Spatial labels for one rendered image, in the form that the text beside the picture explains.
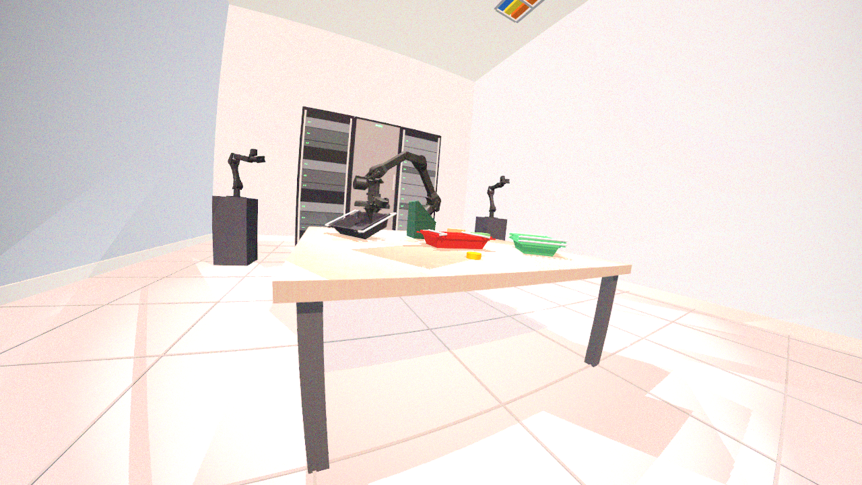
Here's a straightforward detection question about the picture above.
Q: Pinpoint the red plastic tray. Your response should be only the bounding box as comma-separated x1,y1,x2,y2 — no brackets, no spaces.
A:
420,230,495,249

